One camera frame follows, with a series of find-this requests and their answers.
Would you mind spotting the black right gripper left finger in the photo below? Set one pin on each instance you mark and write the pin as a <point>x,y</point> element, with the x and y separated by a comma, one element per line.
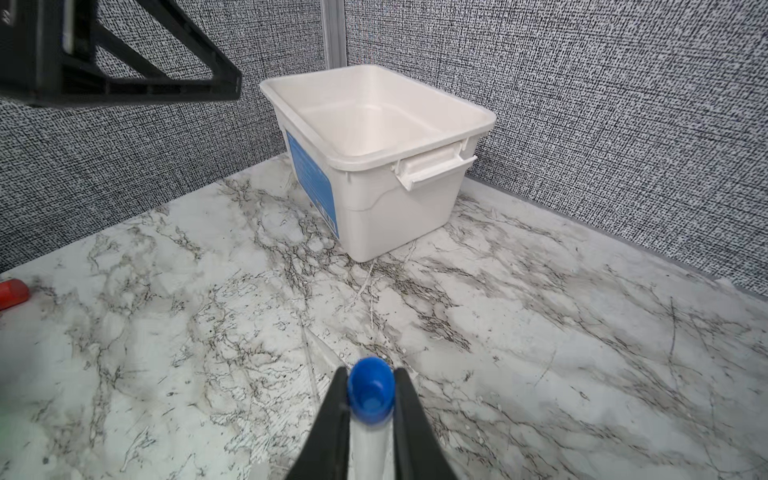
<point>325,453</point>

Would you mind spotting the small red cap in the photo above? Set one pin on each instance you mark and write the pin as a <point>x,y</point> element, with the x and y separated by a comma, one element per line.
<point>13,292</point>

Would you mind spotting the blue-capped test tube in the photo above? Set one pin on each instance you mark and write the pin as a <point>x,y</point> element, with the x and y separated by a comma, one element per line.
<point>371,398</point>

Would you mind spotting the white plastic storage bin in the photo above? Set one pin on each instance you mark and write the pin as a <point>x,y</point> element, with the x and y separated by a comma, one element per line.
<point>381,156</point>

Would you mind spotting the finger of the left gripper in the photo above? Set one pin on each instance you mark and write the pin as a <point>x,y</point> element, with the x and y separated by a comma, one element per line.
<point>58,54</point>

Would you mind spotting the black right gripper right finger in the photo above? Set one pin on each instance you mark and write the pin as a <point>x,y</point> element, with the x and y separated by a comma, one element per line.
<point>417,452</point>

